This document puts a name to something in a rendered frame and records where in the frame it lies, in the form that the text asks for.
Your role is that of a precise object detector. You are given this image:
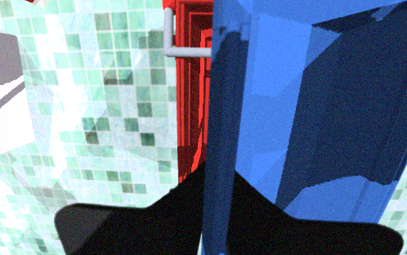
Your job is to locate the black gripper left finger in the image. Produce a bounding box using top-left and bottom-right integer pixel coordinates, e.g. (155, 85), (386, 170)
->
(54, 161), (206, 255)

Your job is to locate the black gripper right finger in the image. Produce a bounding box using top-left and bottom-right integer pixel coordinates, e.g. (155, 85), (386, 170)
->
(226, 171), (405, 255)

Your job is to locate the red plastic tray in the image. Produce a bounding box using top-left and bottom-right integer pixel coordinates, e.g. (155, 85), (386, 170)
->
(163, 0), (214, 184)

